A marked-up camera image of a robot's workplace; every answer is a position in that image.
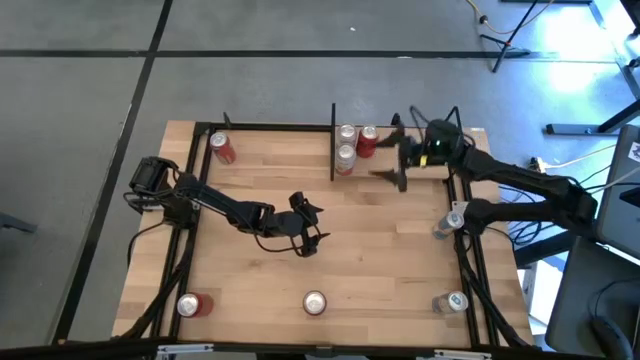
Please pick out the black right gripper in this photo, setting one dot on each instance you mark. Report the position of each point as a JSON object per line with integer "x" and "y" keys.
{"x": 437, "y": 142}

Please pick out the silver frame bracket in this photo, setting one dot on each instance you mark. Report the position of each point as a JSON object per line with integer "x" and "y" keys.
{"x": 185, "y": 348}
{"x": 462, "y": 354}

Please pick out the black metal table frame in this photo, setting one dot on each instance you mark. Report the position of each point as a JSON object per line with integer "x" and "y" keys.
{"x": 270, "y": 127}

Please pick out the dark grey chair leg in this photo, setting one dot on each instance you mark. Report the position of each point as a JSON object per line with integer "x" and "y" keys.
{"x": 15, "y": 222}

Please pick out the black shelf divider panel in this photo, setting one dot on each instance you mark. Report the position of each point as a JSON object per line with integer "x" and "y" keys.
{"x": 333, "y": 115}

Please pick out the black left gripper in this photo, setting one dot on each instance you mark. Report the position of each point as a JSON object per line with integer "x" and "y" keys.
{"x": 290, "y": 224}

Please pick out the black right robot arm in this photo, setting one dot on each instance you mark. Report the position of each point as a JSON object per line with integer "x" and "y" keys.
{"x": 525, "y": 177}

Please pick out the black tripod stand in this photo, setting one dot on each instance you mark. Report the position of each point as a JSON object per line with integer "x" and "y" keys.
{"x": 507, "y": 45}

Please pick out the red cola can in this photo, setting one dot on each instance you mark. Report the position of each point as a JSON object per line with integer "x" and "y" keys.
{"x": 369, "y": 134}

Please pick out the black desk foot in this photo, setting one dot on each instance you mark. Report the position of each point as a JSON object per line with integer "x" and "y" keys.
{"x": 575, "y": 129}

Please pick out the red and white soda can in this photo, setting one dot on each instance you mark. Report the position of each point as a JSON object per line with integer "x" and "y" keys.
{"x": 345, "y": 152}
{"x": 346, "y": 132}

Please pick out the silver metal stand leg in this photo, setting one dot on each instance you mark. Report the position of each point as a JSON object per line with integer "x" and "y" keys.
{"x": 625, "y": 70}

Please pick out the red strawberry soda can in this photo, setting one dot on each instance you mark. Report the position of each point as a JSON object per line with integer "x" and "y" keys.
{"x": 189, "y": 305}
{"x": 223, "y": 150}
{"x": 314, "y": 302}

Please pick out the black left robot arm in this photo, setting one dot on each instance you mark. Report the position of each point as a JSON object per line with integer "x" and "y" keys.
{"x": 220, "y": 202}

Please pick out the grey desk panel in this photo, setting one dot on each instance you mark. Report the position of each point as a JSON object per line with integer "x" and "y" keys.
{"x": 620, "y": 210}

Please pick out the blue soda can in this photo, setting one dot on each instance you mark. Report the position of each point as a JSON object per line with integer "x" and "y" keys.
{"x": 456, "y": 301}
{"x": 452, "y": 220}

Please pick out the black metal shelf bracket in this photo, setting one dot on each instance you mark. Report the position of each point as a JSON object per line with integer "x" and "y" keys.
{"x": 448, "y": 117}

